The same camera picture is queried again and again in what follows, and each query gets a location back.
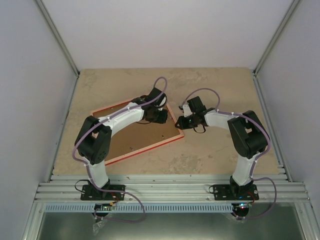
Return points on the right aluminium corner post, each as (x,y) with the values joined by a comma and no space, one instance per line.
(277,35)

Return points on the aluminium corner post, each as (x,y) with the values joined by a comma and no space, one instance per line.
(54,30)
(277,35)

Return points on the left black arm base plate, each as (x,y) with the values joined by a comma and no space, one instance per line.
(89,193)

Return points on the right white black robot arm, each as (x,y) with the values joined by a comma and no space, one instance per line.
(248,135)

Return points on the brown frame backing board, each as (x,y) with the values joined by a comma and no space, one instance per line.
(145,135)

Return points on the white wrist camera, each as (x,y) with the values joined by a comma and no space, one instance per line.
(162,101)
(186,110)

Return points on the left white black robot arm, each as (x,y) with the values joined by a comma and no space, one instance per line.
(92,144)

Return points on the aluminium rail platform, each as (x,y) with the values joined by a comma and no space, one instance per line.
(182,189)

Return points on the left aluminium corner post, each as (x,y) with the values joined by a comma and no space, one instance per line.
(54,30)

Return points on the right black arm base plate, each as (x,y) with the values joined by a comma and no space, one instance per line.
(227,192)

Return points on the light blue cable duct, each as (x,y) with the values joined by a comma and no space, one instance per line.
(137,208)

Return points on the red wooden picture frame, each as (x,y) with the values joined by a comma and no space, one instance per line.
(150,147)

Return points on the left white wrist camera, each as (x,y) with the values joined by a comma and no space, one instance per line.
(162,101)

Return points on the clear plastic bag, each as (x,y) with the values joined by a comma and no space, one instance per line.
(98,224)

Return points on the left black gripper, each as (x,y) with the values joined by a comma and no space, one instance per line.
(162,119)

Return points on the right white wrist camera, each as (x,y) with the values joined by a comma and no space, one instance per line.
(186,110)

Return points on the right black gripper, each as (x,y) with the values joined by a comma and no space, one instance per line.
(182,125)

